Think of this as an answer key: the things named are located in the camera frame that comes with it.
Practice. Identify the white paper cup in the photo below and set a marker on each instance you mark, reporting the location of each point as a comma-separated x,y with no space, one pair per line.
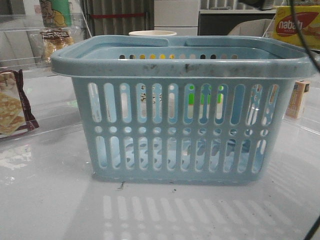
152,33

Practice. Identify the yellow nabati wafer box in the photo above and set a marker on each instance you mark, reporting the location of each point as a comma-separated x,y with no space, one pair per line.
308,20

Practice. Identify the brown cracker snack packet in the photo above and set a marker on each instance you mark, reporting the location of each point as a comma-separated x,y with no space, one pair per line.
16,116

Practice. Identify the small beige snack box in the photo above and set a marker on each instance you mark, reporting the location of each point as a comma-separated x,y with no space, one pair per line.
297,100

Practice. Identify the white drawer cabinet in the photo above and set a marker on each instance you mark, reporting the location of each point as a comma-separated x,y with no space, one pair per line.
179,16

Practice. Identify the clear acrylic shelf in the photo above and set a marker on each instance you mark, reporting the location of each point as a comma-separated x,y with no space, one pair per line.
21,44

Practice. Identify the green snack package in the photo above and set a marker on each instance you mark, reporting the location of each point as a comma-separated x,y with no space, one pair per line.
206,90

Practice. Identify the green cartoon snack bag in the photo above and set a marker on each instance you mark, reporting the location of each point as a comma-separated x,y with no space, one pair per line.
55,13

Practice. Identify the light blue plastic basket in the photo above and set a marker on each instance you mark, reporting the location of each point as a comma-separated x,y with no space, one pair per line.
132,95

